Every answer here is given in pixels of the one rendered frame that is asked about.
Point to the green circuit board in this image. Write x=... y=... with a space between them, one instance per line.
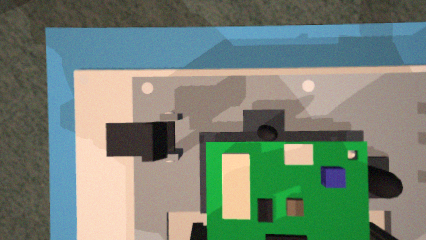
x=287 y=191

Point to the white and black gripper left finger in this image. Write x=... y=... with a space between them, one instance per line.
x=199 y=231

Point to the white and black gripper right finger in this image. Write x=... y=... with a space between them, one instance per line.
x=377 y=233

